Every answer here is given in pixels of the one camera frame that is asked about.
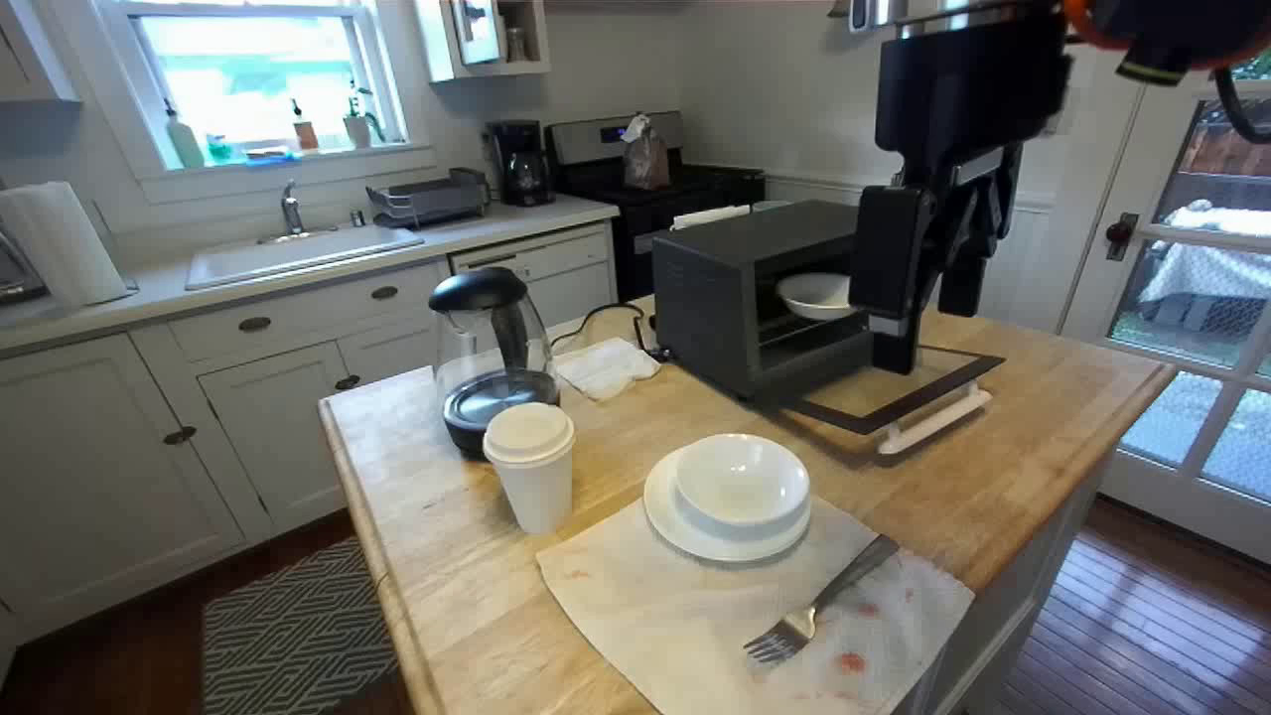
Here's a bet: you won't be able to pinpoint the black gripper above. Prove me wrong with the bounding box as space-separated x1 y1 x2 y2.
852 3 1073 377

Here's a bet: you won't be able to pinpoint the white ceramic bowl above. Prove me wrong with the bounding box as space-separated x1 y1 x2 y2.
672 431 816 539
776 272 862 325

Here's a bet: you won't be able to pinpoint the toaster oven glass door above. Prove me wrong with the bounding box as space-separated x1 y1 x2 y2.
768 345 1010 471

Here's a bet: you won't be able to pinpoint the dark door knob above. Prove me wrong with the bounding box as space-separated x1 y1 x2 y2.
1103 211 1143 261

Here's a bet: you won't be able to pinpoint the black toaster oven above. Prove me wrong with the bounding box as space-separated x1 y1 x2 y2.
646 195 885 408

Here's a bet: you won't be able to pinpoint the brown paper bag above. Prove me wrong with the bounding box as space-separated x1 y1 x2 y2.
616 113 675 195

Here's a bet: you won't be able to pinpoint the silver fork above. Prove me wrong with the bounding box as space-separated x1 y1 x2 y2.
740 534 901 667

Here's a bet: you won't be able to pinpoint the stacked white bowls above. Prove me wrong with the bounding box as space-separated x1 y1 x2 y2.
641 441 818 567

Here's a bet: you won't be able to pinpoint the black coffee maker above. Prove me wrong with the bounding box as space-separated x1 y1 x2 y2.
481 117 556 211

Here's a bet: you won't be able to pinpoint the white lidded paper cup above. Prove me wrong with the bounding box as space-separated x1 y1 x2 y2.
481 400 581 535

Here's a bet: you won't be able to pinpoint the stained white cloth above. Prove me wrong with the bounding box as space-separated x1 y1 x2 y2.
534 494 983 715

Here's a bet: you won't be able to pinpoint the glass electric kettle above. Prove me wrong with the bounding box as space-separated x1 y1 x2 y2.
427 261 566 464

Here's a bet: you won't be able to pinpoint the grey dish rack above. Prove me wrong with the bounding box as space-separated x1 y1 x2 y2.
362 169 491 231

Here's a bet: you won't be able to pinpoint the white wooden kitchen island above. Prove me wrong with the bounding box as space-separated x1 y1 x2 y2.
313 312 1181 715

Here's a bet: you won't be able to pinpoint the white bottle with plant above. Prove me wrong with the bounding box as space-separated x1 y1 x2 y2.
338 79 391 150

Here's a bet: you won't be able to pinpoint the white kitchen sink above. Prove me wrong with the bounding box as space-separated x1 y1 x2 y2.
182 222 429 293

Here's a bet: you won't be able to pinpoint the chrome faucet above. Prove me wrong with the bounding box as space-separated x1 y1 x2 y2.
276 179 311 238

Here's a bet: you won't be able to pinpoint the blue sponge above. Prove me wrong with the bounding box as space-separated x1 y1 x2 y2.
204 133 302 173

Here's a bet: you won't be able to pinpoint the kitchen window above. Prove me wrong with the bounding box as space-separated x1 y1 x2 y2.
94 0 412 177

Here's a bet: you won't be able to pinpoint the grey patterned rug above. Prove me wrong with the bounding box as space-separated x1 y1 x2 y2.
198 534 401 715

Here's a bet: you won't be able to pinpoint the clear soap bottle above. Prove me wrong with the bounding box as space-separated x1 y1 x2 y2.
163 95 211 177

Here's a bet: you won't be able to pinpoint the white base cabinets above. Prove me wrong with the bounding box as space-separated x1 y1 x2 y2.
0 195 624 652

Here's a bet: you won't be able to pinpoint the white paper towel roll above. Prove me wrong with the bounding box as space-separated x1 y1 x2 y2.
0 179 135 312

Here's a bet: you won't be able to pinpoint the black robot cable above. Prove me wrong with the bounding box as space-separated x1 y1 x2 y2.
1208 63 1271 146

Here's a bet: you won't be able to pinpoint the black oven power cord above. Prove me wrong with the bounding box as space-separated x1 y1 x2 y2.
548 293 668 361

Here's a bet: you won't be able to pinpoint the white wall cabinet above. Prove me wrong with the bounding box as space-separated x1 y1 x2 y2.
409 0 551 88

